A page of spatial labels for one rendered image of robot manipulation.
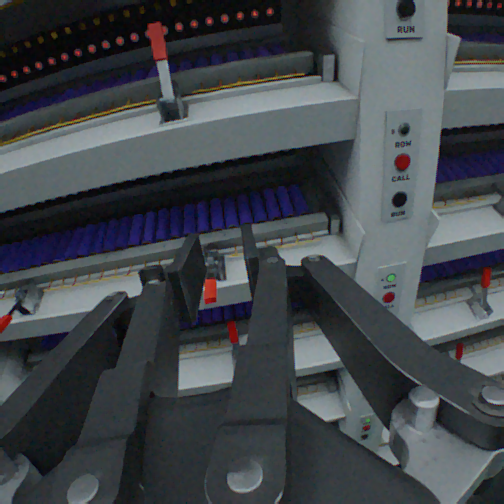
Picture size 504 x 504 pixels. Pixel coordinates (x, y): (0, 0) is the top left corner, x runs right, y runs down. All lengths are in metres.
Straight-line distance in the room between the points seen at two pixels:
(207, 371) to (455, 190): 0.48
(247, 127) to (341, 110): 0.09
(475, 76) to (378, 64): 0.15
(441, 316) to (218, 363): 0.40
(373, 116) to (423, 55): 0.08
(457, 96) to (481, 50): 0.12
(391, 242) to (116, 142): 0.33
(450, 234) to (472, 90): 0.18
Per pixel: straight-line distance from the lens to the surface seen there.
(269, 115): 0.29
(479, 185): 0.52
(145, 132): 0.30
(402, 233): 0.38
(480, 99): 0.40
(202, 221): 0.41
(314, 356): 0.50
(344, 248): 0.38
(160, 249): 0.39
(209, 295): 0.30
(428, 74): 0.35
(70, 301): 0.44
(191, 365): 0.52
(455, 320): 0.59
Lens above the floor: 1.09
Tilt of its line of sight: 31 degrees down
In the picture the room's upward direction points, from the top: 10 degrees counter-clockwise
